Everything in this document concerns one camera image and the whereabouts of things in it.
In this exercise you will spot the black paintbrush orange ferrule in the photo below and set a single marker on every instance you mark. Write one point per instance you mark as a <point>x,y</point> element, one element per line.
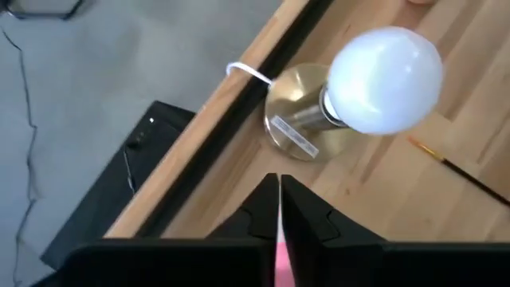
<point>458,169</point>

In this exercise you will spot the brass lamp with white bulb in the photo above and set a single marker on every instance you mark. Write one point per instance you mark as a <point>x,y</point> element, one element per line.
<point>382,79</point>

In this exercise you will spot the black floor unit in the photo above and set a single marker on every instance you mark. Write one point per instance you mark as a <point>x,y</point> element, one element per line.
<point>119,191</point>

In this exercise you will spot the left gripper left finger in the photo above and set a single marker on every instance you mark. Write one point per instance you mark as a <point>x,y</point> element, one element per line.
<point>259,219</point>

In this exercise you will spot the large pink paint bottle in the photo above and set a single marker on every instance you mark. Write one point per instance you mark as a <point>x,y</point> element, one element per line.
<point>283,263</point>

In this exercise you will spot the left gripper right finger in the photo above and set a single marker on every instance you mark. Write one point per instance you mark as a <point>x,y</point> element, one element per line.
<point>318,239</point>

